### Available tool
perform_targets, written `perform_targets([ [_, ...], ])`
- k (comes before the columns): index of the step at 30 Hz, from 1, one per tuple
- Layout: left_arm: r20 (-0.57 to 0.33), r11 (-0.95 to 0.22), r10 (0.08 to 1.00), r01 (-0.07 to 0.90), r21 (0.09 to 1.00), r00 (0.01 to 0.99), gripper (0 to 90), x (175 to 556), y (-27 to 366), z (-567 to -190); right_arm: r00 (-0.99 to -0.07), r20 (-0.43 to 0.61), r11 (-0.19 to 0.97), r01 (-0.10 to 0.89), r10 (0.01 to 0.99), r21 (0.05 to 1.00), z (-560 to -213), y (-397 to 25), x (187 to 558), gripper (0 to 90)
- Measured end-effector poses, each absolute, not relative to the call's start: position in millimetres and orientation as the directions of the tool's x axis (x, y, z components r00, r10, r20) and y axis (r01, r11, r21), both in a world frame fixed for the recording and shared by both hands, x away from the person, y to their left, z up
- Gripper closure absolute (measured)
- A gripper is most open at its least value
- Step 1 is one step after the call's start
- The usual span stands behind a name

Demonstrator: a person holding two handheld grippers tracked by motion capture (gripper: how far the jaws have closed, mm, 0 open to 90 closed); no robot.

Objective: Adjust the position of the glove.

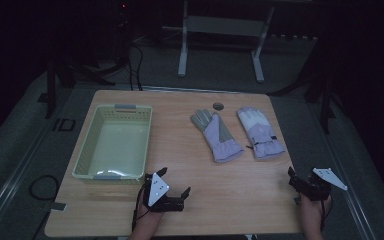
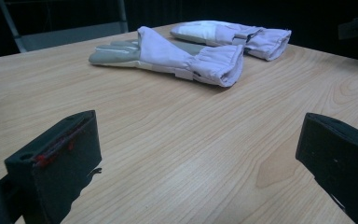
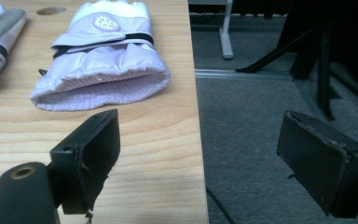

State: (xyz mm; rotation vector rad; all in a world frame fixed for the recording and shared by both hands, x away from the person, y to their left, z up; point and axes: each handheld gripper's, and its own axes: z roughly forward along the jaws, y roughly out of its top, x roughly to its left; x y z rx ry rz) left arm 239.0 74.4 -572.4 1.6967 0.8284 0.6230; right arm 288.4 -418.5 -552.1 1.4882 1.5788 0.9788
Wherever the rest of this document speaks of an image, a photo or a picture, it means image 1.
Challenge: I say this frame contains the lilac glove with grey palm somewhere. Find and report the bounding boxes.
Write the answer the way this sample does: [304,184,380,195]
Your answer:
[189,108,245,164]

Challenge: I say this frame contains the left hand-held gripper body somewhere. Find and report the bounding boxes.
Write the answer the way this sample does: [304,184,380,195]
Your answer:
[142,172,185,213]

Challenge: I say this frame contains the black metal stand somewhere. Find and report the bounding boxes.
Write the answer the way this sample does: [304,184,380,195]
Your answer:
[268,33,348,135]

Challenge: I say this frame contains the black device with red light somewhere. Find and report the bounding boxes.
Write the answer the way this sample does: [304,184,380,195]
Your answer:
[116,0,132,33]

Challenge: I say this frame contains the person's left hand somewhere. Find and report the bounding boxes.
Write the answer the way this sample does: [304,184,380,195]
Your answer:
[135,196,165,223]

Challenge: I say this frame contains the white metal table frame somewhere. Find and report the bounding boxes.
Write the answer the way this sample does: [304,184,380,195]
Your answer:
[162,0,276,84]

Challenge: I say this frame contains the pale green plastic basket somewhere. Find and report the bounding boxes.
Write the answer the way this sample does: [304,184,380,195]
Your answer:
[71,103,154,185]

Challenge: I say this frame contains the lilac glove with white fingers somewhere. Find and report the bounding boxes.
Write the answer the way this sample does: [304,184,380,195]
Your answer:
[236,106,286,160]

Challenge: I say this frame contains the right hand-held gripper cable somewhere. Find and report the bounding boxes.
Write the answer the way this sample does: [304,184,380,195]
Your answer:
[319,198,333,232]

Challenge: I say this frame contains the black tripod stand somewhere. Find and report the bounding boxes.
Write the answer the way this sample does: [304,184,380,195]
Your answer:
[37,49,116,120]

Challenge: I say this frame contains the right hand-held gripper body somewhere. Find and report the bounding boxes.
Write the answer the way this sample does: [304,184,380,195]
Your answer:
[289,167,349,202]

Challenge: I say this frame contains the black looped floor cable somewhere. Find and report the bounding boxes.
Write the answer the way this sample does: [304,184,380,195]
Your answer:
[28,174,61,202]

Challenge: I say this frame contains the black hanging cables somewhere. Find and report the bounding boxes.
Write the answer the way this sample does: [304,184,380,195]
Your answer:
[125,41,145,92]

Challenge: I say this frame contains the person's right hand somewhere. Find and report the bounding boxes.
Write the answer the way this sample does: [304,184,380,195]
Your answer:
[298,192,333,231]

